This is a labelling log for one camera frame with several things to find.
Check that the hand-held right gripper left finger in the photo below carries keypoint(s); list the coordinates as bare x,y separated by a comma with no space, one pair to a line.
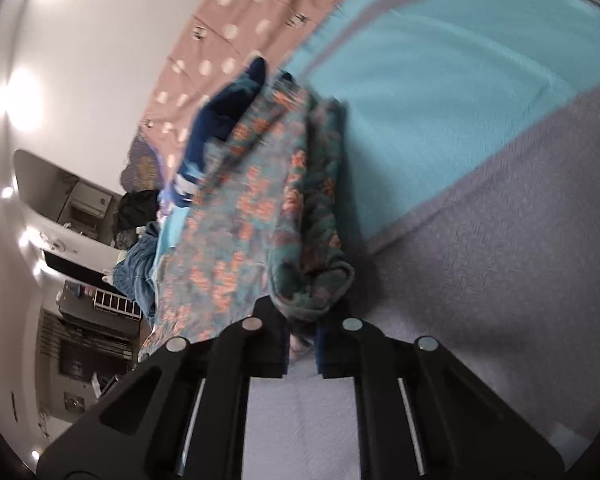
230,385

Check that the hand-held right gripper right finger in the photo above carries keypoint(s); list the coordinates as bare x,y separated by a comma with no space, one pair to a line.
380,385

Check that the teal floral shirt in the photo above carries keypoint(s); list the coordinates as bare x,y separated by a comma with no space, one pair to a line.
260,200

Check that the black clothes pile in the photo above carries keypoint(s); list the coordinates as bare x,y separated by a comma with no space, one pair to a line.
137,210

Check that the teal blue blanket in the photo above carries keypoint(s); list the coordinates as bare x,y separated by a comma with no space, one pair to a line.
135,270

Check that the dark blue patterned mattress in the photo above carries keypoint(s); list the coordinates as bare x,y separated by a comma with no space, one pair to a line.
142,160

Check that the navy star print cloth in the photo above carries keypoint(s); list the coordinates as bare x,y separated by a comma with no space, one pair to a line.
215,125

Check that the blue grey patchwork bed cover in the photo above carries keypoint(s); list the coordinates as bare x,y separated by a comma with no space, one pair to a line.
455,85

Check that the pink polka dot sheet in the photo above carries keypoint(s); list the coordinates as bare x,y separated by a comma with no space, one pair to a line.
250,15

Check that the mirrored wall cabinet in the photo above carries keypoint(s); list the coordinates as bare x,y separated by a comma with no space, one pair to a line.
87,202

